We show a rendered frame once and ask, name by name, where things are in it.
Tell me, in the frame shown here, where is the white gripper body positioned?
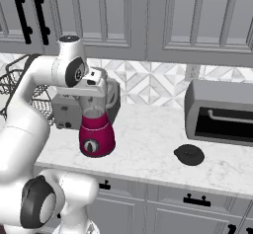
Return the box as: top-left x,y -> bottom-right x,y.
56,82 -> 109,99

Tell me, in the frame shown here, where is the magenta blender with clear jar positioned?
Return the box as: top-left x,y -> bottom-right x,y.
78,78 -> 122,159

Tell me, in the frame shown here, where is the black round blender lid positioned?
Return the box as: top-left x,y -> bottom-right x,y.
173,143 -> 206,167

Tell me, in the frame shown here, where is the grey toaster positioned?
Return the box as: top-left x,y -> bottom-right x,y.
51,92 -> 122,130

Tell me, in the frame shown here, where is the grey upper cupboard door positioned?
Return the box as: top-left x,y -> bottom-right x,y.
29,0 -> 148,61
0,0 -> 45,55
146,0 -> 253,68

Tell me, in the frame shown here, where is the grey cupboard door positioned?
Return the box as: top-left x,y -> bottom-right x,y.
29,0 -> 148,61
86,192 -> 147,234
146,0 -> 253,68
145,200 -> 245,234
0,0 -> 45,55

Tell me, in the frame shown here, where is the grey drawer front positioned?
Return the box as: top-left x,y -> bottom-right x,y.
146,183 -> 253,218
93,175 -> 148,202

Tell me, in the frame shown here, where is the grey lower cupboard door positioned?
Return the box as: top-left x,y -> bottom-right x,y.
86,192 -> 147,234
145,200 -> 245,234

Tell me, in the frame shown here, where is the grey toaster oven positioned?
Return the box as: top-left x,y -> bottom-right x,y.
183,78 -> 253,147

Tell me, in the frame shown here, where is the black wire basket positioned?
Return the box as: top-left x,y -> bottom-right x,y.
0,53 -> 55,127

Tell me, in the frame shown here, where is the black long cupboard handle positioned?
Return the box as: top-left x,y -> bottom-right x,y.
31,0 -> 51,46
10,0 -> 34,45

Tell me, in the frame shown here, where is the black drawer handle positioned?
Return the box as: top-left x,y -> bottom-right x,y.
182,193 -> 212,208
98,180 -> 112,191

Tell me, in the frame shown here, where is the white wall outlet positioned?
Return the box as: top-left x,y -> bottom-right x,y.
185,63 -> 202,81

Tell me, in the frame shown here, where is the grey toaster oven handle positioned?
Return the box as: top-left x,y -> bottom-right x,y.
207,109 -> 253,124

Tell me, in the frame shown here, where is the black lower cupboard handle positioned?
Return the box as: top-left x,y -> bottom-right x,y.
226,223 -> 239,234

